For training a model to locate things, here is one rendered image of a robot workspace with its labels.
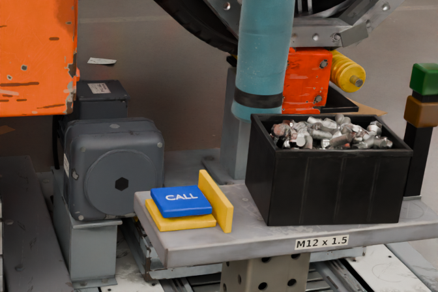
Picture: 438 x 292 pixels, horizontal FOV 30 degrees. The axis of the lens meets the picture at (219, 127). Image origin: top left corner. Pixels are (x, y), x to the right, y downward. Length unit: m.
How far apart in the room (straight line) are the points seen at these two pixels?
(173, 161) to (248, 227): 0.75
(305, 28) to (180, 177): 0.47
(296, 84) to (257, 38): 0.21
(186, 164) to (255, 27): 0.58
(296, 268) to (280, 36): 0.39
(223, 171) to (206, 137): 0.80
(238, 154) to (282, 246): 0.64
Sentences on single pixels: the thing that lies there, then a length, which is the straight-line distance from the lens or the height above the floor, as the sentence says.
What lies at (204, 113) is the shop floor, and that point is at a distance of 2.79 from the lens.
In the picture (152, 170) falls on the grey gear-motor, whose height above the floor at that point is 0.34.
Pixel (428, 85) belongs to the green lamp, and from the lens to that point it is 1.21.
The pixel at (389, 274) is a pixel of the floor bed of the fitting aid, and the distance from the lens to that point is 1.82.
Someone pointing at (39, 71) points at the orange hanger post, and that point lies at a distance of 1.25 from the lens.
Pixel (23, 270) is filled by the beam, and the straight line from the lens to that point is 1.62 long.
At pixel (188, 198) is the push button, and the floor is 0.48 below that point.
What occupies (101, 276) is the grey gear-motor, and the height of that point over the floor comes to 0.09.
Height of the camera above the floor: 0.99
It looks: 22 degrees down
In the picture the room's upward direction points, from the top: 5 degrees clockwise
